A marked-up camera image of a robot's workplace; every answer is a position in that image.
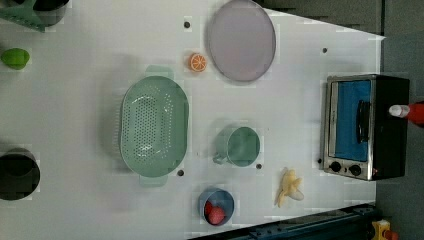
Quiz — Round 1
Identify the red ketchup bottle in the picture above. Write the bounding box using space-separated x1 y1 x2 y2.
389 102 424 127

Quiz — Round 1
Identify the black steel toaster oven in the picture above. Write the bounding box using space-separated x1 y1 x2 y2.
322 74 410 181

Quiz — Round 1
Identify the green mug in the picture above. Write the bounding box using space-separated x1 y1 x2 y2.
213 126 260 167

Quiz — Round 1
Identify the green perforated colander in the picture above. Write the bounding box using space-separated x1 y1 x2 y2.
119 65 189 187

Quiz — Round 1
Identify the orange slice toy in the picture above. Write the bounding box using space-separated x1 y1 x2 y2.
188 53 207 72

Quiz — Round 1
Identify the blue bowl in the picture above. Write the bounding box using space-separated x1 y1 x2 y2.
198 187 235 226

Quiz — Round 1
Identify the red strawberry toy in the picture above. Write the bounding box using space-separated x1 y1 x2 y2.
204 201 213 216
208 206 226 225

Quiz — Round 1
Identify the purple round plate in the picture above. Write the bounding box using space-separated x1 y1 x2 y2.
207 0 276 81

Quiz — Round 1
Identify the peeled banana toy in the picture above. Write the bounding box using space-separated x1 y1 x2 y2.
275 168 304 208

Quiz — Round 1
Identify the black cylinder at edge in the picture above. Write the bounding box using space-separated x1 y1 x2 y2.
33 0 70 26

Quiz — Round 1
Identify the black round cup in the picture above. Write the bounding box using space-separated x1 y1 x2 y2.
0 148 41 201

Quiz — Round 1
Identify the yellow red clamp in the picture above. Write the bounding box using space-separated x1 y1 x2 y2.
372 220 399 240

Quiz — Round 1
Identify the green pepper toy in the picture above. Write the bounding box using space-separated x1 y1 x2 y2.
1 48 30 70

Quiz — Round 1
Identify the dark metal frame rail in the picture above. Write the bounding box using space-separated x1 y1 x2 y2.
191 204 381 240

